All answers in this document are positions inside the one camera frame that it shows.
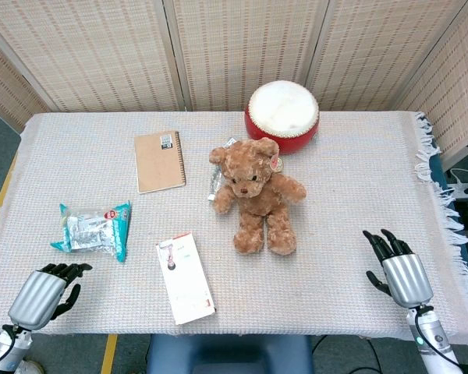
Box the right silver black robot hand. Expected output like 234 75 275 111
362 228 434 309

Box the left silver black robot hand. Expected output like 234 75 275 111
8 263 94 332

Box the brown teddy bear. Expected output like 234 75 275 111
208 136 307 256

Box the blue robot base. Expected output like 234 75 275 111
146 333 314 374

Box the white shoe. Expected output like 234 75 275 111
18 359 44 374

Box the teal snack packet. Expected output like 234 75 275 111
49 199 133 263

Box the white product box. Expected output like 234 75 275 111
154 231 217 326

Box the woven fringed tablecloth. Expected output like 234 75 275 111
0 111 468 346

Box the brown spiral notebook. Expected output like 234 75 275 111
133 130 188 195

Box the red drum with white skin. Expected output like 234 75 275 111
244 79 321 156

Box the clear plastic bottle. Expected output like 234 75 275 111
206 137 238 202

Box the bamboo folding screen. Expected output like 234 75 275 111
0 0 468 163

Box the white cable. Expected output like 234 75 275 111
448 167 468 199

